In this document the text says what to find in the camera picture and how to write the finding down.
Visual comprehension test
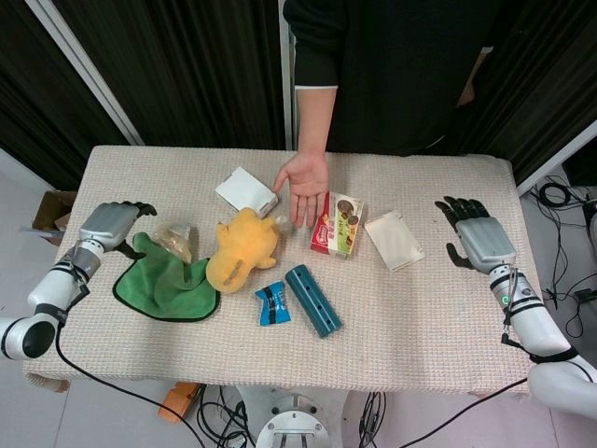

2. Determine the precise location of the blue snack packet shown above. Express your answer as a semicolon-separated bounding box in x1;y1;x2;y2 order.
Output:
254;279;293;328

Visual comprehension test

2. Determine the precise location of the clear bag of yellow grains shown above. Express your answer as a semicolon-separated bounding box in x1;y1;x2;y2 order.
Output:
153;220;195;263

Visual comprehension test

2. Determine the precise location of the black curtain panel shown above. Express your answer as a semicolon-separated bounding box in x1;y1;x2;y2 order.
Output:
49;0;286;151
0;0;130;191
459;0;597;184

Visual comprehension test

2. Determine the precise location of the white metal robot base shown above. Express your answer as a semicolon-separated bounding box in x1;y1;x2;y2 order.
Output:
234;384;352;448

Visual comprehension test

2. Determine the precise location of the brown cardboard box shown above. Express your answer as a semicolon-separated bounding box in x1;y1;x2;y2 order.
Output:
20;189;78;245

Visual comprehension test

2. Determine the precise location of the yellow plush toy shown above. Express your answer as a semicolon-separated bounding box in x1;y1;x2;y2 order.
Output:
205;207;282;295

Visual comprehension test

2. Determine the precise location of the white cardboard box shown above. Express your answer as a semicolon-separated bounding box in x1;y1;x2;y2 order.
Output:
214;165;281;219

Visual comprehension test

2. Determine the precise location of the black floor cable bundle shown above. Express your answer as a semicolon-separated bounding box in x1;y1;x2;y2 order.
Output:
194;384;257;448
530;173;597;341

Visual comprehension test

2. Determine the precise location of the white plastic tray lid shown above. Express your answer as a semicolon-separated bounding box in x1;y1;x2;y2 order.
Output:
363;209;427;273

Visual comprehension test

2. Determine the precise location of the person's open bare hand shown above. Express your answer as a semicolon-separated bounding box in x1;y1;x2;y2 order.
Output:
271;152;331;230

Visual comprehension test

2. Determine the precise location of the person's hanging bare hand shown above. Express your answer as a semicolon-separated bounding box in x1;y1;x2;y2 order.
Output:
456;68;478;109

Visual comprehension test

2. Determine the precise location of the orange plastic object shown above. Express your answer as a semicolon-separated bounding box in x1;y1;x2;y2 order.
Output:
157;381;202;424

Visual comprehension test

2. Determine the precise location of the person's black clothed torso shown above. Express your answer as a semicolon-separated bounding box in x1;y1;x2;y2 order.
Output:
282;0;503;158

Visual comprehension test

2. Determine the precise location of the red green cookie box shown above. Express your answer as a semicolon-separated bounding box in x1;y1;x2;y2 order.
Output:
309;190;366;259

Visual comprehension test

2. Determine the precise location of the person's bare forearm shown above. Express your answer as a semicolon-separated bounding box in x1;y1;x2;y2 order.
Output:
296;85;339;157

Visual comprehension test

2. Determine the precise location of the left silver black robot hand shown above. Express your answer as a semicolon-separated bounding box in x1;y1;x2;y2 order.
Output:
77;200;158;260

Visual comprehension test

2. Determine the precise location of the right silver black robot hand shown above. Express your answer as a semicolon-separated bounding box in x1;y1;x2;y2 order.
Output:
434;195;520;274

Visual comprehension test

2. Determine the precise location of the white frame pole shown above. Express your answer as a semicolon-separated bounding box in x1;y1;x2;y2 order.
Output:
26;0;145;147
514;118;597;198
278;0;300;151

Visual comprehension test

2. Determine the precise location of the beige woven tablecloth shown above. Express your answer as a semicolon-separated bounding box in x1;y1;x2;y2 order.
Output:
21;145;545;399

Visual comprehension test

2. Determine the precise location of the green microfibre cloth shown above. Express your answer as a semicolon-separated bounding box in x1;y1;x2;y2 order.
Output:
111;231;222;324

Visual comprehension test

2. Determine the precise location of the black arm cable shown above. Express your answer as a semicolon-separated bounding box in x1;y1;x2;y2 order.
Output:
55;320;245;448
470;376;532;399

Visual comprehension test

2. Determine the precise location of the teal perforated cylinder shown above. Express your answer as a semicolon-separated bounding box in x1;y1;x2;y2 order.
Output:
284;263;345;340

